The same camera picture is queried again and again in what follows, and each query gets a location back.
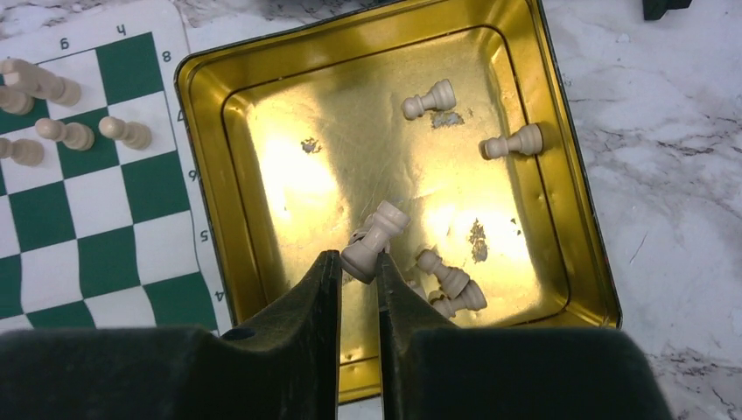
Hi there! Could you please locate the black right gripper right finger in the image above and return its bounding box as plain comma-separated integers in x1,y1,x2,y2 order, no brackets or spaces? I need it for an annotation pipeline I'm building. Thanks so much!
375,253,672,419

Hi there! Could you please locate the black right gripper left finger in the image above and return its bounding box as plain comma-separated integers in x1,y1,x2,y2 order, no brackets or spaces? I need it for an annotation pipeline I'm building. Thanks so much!
1,250,342,419

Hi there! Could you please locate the white pawn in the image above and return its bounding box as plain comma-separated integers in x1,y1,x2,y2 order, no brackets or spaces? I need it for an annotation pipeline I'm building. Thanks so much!
432,280,487,319
98,116,152,150
479,124,543,159
402,79,457,120
0,86,34,116

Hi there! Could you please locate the white chess piece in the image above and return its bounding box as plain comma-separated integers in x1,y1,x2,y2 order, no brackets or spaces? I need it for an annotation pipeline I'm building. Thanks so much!
416,249,471,298
1,59,81,107
0,137,45,166
34,118,95,151

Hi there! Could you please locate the white chess piece in tin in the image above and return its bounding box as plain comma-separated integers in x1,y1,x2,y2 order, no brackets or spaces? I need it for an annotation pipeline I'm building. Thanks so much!
416,249,471,298

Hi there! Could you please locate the green white chess mat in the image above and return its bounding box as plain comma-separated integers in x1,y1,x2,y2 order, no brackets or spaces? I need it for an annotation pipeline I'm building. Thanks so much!
1,1,232,334

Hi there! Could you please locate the gold tin with white pieces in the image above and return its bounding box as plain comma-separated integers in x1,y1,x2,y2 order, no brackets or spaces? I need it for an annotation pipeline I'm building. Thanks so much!
173,0,623,406

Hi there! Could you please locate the white pawn in tin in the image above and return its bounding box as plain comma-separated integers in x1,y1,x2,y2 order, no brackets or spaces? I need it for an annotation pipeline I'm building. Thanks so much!
479,124,543,159
432,280,487,319
402,79,457,120

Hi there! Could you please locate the white rook lying in tin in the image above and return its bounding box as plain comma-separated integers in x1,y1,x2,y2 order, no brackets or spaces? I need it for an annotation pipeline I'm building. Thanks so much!
340,200,410,284

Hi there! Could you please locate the small whiteboard with stand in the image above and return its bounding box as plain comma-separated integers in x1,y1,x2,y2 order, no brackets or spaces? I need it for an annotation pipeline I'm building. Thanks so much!
642,0,692,21

